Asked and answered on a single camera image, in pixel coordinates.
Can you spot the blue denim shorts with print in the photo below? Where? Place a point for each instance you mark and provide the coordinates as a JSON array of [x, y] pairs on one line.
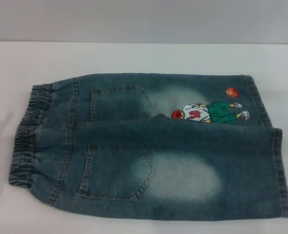
[[173, 151]]

